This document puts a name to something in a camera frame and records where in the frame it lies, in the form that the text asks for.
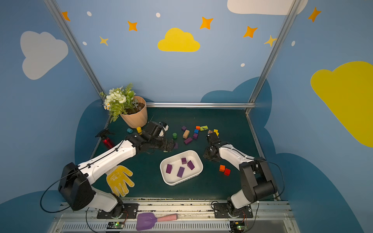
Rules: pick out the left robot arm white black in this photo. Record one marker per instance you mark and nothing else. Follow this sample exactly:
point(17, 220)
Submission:
point(76, 180)

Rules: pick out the purple toy shovel pink handle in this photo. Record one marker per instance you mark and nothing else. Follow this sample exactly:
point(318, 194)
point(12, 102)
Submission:
point(146, 221)

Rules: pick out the yellow work glove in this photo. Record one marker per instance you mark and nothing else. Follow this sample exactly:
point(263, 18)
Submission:
point(118, 179)

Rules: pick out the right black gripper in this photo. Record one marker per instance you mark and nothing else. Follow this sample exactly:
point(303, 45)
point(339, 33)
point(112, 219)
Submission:
point(211, 152)

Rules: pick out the red cube right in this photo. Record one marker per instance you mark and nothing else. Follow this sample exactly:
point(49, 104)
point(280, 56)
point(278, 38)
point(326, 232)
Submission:
point(227, 172)

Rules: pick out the tan wooden brick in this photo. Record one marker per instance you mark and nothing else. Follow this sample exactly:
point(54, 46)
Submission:
point(186, 134)

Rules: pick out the lime green flat brick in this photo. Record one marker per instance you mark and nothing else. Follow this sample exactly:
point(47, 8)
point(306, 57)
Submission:
point(204, 128)

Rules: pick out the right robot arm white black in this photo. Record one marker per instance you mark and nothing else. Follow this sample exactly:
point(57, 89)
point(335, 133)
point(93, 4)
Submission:
point(257, 181)

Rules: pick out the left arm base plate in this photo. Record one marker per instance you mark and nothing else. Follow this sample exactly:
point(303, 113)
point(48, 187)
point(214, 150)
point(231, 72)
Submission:
point(120, 211)

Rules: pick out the potted plant terracotta pot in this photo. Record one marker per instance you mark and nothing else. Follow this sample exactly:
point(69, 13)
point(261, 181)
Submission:
point(122, 102)

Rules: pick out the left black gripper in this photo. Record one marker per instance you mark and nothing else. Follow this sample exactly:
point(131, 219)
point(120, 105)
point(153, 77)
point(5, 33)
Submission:
point(162, 142)

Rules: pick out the purple brick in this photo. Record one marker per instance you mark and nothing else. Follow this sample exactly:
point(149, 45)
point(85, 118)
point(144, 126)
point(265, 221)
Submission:
point(169, 168)
point(180, 172)
point(188, 140)

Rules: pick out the white plastic storage bin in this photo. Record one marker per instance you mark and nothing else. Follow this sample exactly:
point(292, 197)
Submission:
point(181, 160)

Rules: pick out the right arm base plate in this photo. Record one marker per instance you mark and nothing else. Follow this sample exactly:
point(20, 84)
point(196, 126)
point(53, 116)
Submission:
point(226, 210)

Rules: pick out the red spray bottle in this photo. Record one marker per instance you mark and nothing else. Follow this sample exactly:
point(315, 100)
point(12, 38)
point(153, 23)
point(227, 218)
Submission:
point(103, 135)

